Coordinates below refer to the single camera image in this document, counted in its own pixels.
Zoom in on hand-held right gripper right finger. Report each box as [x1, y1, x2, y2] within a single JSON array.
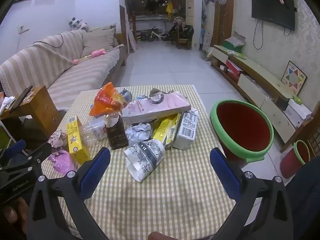
[[209, 147, 294, 240]]

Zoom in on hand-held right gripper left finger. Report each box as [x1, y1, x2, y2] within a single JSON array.
[[27, 147, 111, 240]]

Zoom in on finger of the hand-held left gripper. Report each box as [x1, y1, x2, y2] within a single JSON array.
[[14, 142, 53, 174], [0, 139, 27, 167]]

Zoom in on green rimmed red trash bin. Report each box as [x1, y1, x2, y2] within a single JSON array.
[[210, 100, 275, 167]]

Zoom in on black white patterned paper cup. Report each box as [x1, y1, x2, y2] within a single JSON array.
[[124, 139, 166, 182]]

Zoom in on yellow medicine box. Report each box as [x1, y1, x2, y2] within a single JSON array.
[[152, 114, 182, 150]]

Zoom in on person's left hand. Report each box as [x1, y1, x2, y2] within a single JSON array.
[[0, 197, 30, 240]]

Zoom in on crumpled floral wrapper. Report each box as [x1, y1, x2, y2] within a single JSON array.
[[49, 129, 68, 147]]

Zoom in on pink plastic bag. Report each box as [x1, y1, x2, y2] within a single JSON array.
[[49, 150, 75, 175]]

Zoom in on small yellow cartoon box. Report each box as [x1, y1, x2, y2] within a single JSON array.
[[66, 116, 91, 165]]

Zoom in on clear plastic bottle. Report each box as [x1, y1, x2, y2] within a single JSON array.
[[81, 112, 123, 145]]

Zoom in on dark brown box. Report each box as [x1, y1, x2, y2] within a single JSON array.
[[106, 116, 129, 150]]

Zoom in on white tissue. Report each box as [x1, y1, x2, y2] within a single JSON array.
[[0, 96, 15, 115]]

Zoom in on wooden side table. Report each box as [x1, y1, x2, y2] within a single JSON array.
[[0, 85, 62, 140]]

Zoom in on black phone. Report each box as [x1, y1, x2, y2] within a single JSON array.
[[11, 85, 33, 110]]

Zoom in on crumpled white paper ball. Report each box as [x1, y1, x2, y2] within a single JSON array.
[[125, 122, 153, 143]]

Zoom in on white barcode milk carton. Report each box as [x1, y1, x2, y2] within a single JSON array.
[[172, 108, 199, 151]]

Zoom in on small green rimmed red bin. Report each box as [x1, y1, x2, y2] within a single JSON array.
[[280, 140, 311, 179]]

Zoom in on yellow checked tablecloth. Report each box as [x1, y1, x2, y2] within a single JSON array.
[[41, 85, 240, 240]]

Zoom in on orange snack bag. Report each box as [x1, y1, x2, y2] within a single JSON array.
[[89, 82, 128, 117]]

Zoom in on striped beige sofa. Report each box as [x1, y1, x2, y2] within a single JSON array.
[[0, 25, 129, 110]]

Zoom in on blue white carton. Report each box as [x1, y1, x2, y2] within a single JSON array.
[[117, 87, 132, 103]]

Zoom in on person's leg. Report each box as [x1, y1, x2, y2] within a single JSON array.
[[285, 160, 320, 240]]

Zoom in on pink paper box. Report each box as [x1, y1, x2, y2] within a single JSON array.
[[122, 92, 191, 125]]

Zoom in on wooden lattice partition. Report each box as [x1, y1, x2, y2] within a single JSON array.
[[306, 122, 320, 160]]

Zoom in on white cardboard box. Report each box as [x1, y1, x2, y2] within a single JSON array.
[[285, 99, 312, 128]]

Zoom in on crumpled brown paper bag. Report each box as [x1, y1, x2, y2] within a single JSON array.
[[149, 88, 180, 98]]

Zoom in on wooden television cabinet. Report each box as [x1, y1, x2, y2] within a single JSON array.
[[210, 45, 313, 145]]

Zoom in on pink toy stick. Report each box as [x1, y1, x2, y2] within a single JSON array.
[[72, 49, 107, 65]]

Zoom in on colourful checkers board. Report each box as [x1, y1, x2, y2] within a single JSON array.
[[281, 60, 307, 92]]

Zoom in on green plastic packet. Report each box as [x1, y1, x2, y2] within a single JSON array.
[[226, 49, 248, 60]]

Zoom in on beige pillow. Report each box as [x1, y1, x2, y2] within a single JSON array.
[[81, 27, 116, 55]]

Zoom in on green white open box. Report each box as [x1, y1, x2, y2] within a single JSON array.
[[224, 31, 245, 53]]

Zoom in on panda plush toy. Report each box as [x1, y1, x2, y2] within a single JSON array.
[[69, 17, 89, 32]]

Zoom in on wooden chair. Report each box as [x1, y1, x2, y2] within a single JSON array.
[[175, 17, 194, 50]]

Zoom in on white balance bicycle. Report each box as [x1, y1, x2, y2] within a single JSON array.
[[144, 26, 170, 42]]

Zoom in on tall cream air conditioner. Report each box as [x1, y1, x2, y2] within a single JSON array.
[[185, 0, 202, 49]]

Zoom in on yellow hanging cloth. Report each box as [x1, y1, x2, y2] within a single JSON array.
[[165, 1, 174, 19]]

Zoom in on black wall television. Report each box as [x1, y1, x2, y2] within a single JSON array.
[[251, 0, 296, 31]]

